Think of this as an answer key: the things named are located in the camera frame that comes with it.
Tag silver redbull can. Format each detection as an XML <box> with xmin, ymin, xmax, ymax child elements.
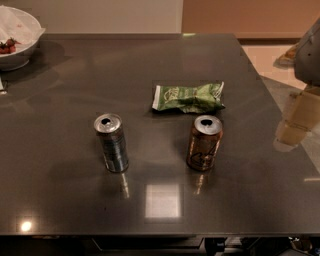
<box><xmin>94</xmin><ymin>113</ymin><xmax>129</xmax><ymax>173</ymax></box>

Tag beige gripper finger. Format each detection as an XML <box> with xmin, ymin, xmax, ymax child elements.
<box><xmin>275</xmin><ymin>85</ymin><xmax>320</xmax><ymax>146</ymax></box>

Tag white bowl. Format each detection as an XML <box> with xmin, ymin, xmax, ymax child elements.
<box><xmin>0</xmin><ymin>5</ymin><xmax>46</xmax><ymax>72</ymax></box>

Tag white napkin in bowl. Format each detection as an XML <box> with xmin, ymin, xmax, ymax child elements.
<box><xmin>0</xmin><ymin>5</ymin><xmax>45</xmax><ymax>44</ymax></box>

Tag green chip bag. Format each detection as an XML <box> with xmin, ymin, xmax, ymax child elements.
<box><xmin>152</xmin><ymin>82</ymin><xmax>225</xmax><ymax>114</ymax></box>

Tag orange soda can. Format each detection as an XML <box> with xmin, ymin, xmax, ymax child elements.
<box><xmin>187</xmin><ymin>115</ymin><xmax>223</xmax><ymax>171</ymax></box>

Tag red strawberries in bowl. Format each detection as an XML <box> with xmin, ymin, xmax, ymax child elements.
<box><xmin>0</xmin><ymin>38</ymin><xmax>18</xmax><ymax>54</ymax></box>

